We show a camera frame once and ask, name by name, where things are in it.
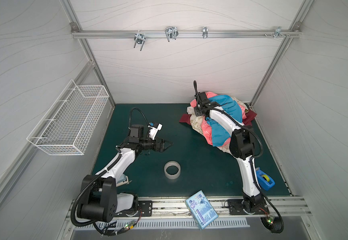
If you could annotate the clear tape roll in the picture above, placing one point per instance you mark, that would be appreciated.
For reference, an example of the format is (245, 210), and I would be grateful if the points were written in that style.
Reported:
(172, 170)

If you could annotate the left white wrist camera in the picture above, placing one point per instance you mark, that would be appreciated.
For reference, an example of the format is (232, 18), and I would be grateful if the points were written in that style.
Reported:
(153, 129)

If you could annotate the blue cloth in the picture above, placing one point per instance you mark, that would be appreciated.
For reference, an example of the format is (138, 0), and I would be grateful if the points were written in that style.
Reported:
(217, 134)

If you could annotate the aluminium cross rail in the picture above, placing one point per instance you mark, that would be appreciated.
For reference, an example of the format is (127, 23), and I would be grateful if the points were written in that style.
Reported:
(182, 34)

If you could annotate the blue printed booklet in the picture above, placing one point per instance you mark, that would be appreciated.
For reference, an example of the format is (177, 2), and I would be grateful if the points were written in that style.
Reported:
(201, 209)

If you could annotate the metal u-bolt clamp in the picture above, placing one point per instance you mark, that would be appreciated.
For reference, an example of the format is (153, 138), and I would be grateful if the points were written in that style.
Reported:
(171, 33)

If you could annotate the small metal bracket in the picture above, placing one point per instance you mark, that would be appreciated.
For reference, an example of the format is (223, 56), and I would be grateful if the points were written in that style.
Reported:
(205, 32)

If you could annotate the metal bolt bracket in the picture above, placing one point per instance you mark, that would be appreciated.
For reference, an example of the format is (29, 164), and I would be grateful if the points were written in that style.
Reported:
(277, 34)

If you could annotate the white wire basket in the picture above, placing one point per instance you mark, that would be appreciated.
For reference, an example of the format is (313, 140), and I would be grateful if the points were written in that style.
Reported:
(68, 125)

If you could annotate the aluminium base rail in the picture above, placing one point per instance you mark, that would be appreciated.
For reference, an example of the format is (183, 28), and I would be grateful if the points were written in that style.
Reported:
(224, 207)

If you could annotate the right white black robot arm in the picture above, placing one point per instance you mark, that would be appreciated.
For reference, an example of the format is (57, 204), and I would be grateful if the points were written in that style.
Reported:
(245, 146)

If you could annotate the pink patterned cloth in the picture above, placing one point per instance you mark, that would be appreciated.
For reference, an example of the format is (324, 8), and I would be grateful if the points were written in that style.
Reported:
(205, 129)

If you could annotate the maroon cloth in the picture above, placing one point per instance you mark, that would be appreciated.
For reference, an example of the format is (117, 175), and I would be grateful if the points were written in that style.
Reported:
(247, 116)

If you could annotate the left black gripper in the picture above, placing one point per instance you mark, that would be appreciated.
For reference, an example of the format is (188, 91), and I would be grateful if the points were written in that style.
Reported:
(160, 149)

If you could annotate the blue tape dispenser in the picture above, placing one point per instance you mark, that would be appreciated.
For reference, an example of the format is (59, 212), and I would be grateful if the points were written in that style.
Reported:
(264, 180)

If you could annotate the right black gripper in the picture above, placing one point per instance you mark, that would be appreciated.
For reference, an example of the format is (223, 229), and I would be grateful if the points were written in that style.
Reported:
(199, 109)

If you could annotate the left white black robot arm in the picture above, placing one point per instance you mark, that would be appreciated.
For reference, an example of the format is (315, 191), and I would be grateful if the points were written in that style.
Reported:
(99, 200)

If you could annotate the metal hook clamp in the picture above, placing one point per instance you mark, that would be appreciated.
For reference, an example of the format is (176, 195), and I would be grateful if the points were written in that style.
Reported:
(139, 39)

